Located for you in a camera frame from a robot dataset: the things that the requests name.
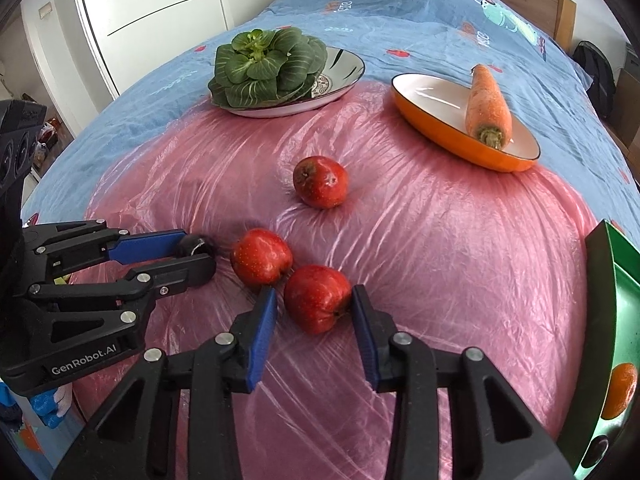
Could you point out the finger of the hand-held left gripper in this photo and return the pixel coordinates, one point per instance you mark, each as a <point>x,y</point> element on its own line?
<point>150,246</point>
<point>185,270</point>

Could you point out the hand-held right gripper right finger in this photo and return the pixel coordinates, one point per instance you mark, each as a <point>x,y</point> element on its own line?
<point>367,340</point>

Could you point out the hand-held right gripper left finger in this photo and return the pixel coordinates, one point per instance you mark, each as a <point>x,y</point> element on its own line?
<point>261,340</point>

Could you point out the dark purple plum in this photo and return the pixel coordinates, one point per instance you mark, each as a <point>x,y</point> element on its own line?
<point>595,450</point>
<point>200,247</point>

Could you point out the red apple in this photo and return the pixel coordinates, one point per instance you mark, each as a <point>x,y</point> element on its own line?
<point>261,256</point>
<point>320,181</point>
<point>317,297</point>

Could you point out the green rectangular tray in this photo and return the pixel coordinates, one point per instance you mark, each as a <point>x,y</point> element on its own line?
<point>602,310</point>

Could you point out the large orange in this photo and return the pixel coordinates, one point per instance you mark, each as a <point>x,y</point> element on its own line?
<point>620,390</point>

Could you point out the pink plastic sheet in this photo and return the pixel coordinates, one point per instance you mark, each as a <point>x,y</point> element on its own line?
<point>425,240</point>

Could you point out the white wardrobe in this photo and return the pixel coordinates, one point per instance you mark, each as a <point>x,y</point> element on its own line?
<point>150,10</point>

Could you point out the green bok choy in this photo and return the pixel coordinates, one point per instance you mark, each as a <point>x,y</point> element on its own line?
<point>260,70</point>

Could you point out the orange oval dish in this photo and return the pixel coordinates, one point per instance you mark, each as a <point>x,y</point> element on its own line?
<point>430,100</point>

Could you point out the white round plate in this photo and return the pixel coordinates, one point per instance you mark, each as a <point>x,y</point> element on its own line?
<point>340,67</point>

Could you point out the orange carrot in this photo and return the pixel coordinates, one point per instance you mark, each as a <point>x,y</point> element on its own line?
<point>487,100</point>

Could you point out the blue printed bed blanket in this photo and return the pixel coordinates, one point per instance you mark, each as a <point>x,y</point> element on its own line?
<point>400,20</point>

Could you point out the wooden cabinet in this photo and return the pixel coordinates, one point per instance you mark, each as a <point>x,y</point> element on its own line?
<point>627,110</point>

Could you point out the black backpack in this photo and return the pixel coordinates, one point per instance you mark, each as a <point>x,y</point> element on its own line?
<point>595,75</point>

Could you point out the wooden headboard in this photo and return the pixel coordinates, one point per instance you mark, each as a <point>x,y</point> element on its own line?
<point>550,5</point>

